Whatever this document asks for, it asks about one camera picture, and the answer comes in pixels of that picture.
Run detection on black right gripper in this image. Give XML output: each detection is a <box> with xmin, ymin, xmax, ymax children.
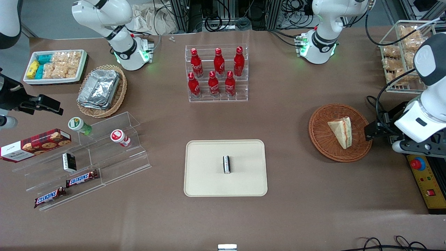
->
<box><xmin>0</xmin><ymin>74</ymin><xmax>64</xmax><ymax>116</ymax></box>

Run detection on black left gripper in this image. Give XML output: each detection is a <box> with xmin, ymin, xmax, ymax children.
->
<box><xmin>364</xmin><ymin>111</ymin><xmax>398</xmax><ymax>142</ymax></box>

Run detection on triangular sandwich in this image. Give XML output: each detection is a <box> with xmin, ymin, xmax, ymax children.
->
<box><xmin>327</xmin><ymin>116</ymin><xmax>353</xmax><ymax>150</ymax></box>

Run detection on white rectangular snack tray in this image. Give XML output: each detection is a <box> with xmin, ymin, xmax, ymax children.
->
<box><xmin>23</xmin><ymin>50</ymin><xmax>87</xmax><ymax>86</ymax></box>

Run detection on round brown wicker basket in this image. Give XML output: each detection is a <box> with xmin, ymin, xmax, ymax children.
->
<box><xmin>308</xmin><ymin>104</ymin><xmax>372</xmax><ymax>163</ymax></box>

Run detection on aluminium foil tray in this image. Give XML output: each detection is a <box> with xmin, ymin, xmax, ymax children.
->
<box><xmin>77</xmin><ymin>69</ymin><xmax>121</xmax><ymax>110</ymax></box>

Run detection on light oval wicker basket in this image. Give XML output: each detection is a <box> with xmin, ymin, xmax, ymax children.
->
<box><xmin>77</xmin><ymin>64</ymin><xmax>128</xmax><ymax>118</ymax></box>

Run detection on beige plastic serving tray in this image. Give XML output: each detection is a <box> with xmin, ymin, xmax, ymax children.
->
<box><xmin>184</xmin><ymin>139</ymin><xmax>268</xmax><ymax>197</ymax></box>

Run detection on clear rice cracker bag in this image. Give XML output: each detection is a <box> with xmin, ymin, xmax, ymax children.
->
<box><xmin>52</xmin><ymin>52</ymin><xmax>82</xmax><ymax>65</ymax></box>
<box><xmin>65</xmin><ymin>61</ymin><xmax>82</xmax><ymax>78</ymax></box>
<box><xmin>43</xmin><ymin>63</ymin><xmax>67</xmax><ymax>79</ymax></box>

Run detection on yellow snack packet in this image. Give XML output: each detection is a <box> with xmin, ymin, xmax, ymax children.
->
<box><xmin>27</xmin><ymin>60</ymin><xmax>40</xmax><ymax>79</ymax></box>

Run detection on green lidded cup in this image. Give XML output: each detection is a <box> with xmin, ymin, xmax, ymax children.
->
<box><xmin>68</xmin><ymin>117</ymin><xmax>93</xmax><ymax>136</ymax></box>

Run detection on red tartan cookie box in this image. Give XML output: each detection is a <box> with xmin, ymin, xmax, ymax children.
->
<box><xmin>0</xmin><ymin>129</ymin><xmax>72</xmax><ymax>163</ymax></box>

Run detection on clear fried snack bag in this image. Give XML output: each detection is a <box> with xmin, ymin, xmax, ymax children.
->
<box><xmin>399</xmin><ymin>25</ymin><xmax>424</xmax><ymax>39</ymax></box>
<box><xmin>401</xmin><ymin>37</ymin><xmax>428</xmax><ymax>52</ymax></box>
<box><xmin>382</xmin><ymin>58</ymin><xmax>402</xmax><ymax>71</ymax></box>
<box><xmin>383</xmin><ymin>45</ymin><xmax>402</xmax><ymax>58</ymax></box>

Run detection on yellow black emergency stop box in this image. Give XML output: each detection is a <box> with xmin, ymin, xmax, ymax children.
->
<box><xmin>406</xmin><ymin>153</ymin><xmax>446</xmax><ymax>215</ymax></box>

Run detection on red lidded cup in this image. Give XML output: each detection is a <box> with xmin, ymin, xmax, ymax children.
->
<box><xmin>110</xmin><ymin>129</ymin><xmax>131</xmax><ymax>147</ymax></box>

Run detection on Snickers chocolate bar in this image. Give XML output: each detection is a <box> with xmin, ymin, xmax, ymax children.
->
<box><xmin>66</xmin><ymin>170</ymin><xmax>99</xmax><ymax>188</ymax></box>
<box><xmin>34</xmin><ymin>187</ymin><xmax>67</xmax><ymax>208</ymax></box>

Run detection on clear acrylic stepped shelf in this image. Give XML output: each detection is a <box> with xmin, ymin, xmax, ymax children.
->
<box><xmin>12</xmin><ymin>112</ymin><xmax>152</xmax><ymax>212</ymax></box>

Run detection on clear acrylic bottle rack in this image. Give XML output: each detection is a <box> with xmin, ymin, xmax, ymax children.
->
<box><xmin>185</xmin><ymin>44</ymin><xmax>249</xmax><ymax>103</ymax></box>

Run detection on crumpled white cloth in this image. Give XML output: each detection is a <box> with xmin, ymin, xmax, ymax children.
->
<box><xmin>132</xmin><ymin>3</ymin><xmax>176</xmax><ymax>35</ymax></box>

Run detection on red cola bottle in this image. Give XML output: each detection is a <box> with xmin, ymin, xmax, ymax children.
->
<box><xmin>188</xmin><ymin>72</ymin><xmax>201</xmax><ymax>99</ymax></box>
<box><xmin>213</xmin><ymin>48</ymin><xmax>225</xmax><ymax>78</ymax></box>
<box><xmin>233</xmin><ymin>46</ymin><xmax>245</xmax><ymax>77</ymax></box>
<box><xmin>190</xmin><ymin>48</ymin><xmax>204</xmax><ymax>78</ymax></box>
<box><xmin>208</xmin><ymin>71</ymin><xmax>220</xmax><ymax>98</ymax></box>
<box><xmin>225</xmin><ymin>71</ymin><xmax>236</xmax><ymax>98</ymax></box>

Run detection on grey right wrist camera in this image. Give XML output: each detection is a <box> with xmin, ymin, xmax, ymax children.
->
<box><xmin>0</xmin><ymin>115</ymin><xmax>18</xmax><ymax>130</ymax></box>

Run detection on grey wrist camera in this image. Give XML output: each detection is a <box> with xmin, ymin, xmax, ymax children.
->
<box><xmin>0</xmin><ymin>115</ymin><xmax>18</xmax><ymax>130</ymax></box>
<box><xmin>392</xmin><ymin>139</ymin><xmax>446</xmax><ymax>156</ymax></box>

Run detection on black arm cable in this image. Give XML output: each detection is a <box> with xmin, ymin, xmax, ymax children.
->
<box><xmin>365</xmin><ymin>10</ymin><xmax>446</xmax><ymax>121</ymax></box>

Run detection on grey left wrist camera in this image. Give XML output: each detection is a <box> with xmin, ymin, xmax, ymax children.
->
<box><xmin>392</xmin><ymin>139</ymin><xmax>446</xmax><ymax>156</ymax></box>

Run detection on white wire basket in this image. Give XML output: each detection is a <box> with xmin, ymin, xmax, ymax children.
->
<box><xmin>379</xmin><ymin>20</ymin><xmax>438</xmax><ymax>94</ymax></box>

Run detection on black floor cables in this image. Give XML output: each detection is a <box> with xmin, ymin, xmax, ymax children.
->
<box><xmin>348</xmin><ymin>236</ymin><xmax>438</xmax><ymax>251</ymax></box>

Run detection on black base cables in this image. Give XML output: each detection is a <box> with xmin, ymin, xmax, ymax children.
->
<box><xmin>268</xmin><ymin>29</ymin><xmax>303</xmax><ymax>47</ymax></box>

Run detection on coiled black cable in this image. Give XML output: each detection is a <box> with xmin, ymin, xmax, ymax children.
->
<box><xmin>204</xmin><ymin>14</ymin><xmax>223</xmax><ymax>32</ymax></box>

